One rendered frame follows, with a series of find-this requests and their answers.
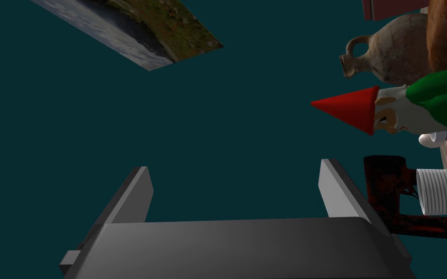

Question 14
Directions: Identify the garden gnome with red hat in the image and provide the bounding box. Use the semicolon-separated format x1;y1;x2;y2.
310;65;447;137

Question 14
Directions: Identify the white ribbed cup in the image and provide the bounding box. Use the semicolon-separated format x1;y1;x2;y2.
416;168;447;216

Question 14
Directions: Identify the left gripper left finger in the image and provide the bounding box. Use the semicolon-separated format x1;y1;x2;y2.
95;166;154;227

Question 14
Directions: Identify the small white mug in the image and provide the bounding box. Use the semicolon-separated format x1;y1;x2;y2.
418;130;447;149

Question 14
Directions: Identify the dark red box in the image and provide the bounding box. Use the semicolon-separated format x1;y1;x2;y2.
362;0;430;22

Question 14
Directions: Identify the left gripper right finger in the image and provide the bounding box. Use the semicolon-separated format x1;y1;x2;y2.
318;158;381;225

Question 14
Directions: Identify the landscape picture on wall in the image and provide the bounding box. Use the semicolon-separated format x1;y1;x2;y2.
31;0;224;72

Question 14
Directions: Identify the dark red black stand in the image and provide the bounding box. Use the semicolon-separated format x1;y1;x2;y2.
363;155;447;242

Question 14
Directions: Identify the brown clay jug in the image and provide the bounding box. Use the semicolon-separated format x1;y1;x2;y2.
338;13;433;86

